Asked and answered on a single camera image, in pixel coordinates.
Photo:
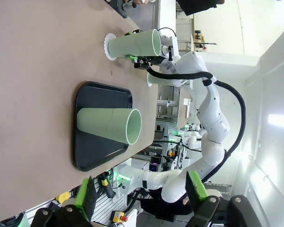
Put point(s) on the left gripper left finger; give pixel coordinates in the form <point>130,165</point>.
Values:
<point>86,198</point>

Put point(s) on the wooden shelf unit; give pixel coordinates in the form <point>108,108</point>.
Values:
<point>200,39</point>

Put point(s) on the black handheld controller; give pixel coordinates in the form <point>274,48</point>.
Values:
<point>107,186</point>

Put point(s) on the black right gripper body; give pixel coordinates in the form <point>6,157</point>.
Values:
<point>155,60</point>

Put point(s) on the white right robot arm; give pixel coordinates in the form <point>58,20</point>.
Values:
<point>213,118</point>

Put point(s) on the dark clothed figure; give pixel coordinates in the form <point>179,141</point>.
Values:
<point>198,6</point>

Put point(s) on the seated person in black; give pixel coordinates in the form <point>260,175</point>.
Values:
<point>161,208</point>

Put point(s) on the black box with red light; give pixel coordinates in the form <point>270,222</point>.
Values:
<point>155,163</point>

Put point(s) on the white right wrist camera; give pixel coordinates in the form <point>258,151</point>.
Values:
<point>174,47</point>

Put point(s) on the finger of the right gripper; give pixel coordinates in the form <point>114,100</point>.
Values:
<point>132,57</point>
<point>132,31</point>

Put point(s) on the black plastic serving tray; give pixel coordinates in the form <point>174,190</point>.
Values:
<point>92,151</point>

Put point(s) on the person's right hand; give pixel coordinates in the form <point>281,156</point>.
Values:
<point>137,2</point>

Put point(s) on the aluminium robot stand frame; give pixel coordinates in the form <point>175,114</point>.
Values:
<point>109,205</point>

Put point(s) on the ceiling light panel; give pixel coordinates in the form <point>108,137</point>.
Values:
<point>281,121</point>

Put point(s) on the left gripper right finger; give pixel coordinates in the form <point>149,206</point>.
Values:
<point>198,191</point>

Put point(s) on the white scalloped paper coaster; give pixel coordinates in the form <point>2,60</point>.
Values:
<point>148,82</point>
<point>148,1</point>
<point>106,48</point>

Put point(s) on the small yellow switch box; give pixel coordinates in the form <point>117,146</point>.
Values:
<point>62,197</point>

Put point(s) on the yellow emergency stop box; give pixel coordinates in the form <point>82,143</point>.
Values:
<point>118,217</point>

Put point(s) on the pale green plastic cup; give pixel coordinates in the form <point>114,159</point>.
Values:
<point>132,45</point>
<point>104,123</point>
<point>161,82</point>

